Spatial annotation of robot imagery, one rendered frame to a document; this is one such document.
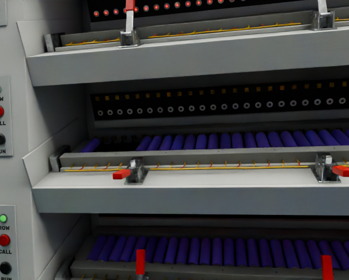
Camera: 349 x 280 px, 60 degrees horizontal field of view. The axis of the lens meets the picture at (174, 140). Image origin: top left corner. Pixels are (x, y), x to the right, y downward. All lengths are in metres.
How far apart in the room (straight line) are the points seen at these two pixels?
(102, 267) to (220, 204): 0.24
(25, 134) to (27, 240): 0.16
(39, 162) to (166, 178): 0.20
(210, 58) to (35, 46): 0.28
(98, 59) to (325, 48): 0.31
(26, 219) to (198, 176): 0.27
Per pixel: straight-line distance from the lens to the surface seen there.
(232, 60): 0.44
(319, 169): 0.45
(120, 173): 0.39
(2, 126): 0.54
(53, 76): 0.51
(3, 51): 0.55
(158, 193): 0.44
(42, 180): 0.53
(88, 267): 0.58
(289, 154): 0.47
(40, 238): 0.55
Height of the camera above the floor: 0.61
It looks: 1 degrees down
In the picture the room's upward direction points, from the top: 2 degrees counter-clockwise
